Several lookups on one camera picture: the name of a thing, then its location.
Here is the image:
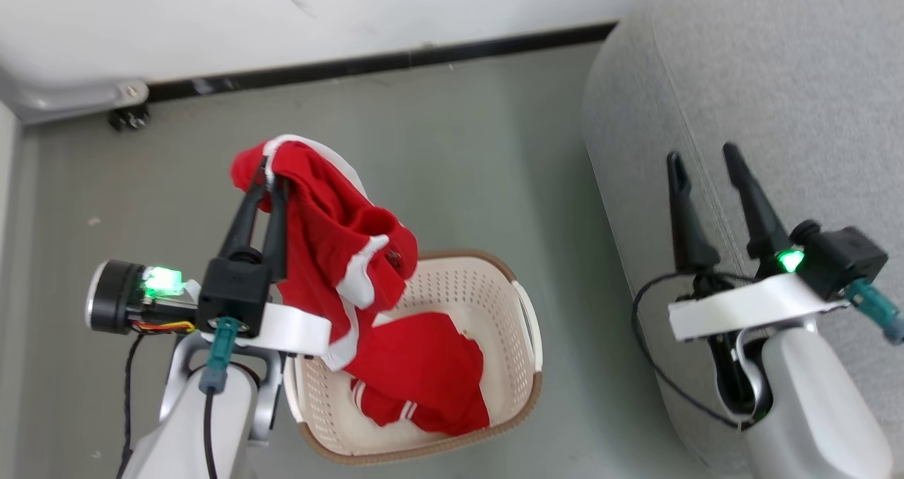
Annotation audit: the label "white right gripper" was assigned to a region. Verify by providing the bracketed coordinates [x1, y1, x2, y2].
[667, 142, 850, 343]

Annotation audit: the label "red shirt with white trim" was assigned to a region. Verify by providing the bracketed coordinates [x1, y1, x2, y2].
[231, 134, 419, 374]

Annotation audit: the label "red shorts with white stripes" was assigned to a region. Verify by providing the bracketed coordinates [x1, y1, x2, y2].
[346, 312, 492, 437]

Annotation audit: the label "grey fabric sofa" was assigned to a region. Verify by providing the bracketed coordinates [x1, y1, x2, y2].
[583, 0, 904, 479]

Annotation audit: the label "teal left camera connector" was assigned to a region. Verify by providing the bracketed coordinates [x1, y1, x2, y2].
[198, 317, 242, 396]

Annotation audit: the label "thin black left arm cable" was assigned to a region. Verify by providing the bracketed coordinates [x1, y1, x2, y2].
[202, 391, 219, 479]

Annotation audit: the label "black baseboard strip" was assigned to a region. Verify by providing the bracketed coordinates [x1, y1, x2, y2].
[147, 21, 619, 104]

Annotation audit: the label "cream perforated laundry basket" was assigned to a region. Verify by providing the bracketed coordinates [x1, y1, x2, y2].
[282, 249, 543, 466]

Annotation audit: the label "black caster wheel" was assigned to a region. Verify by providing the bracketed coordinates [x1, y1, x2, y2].
[108, 103, 150, 132]

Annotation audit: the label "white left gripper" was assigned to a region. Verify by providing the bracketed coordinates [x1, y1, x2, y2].
[203, 158, 333, 357]

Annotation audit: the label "teal camera connector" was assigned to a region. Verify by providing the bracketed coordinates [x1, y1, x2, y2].
[843, 278, 904, 346]
[198, 317, 242, 396]

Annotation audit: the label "braided black left arm cable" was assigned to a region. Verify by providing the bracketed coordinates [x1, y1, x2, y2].
[119, 333, 144, 469]

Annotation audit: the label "teal right camera connector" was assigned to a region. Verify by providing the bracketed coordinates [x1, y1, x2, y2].
[843, 278, 904, 346]

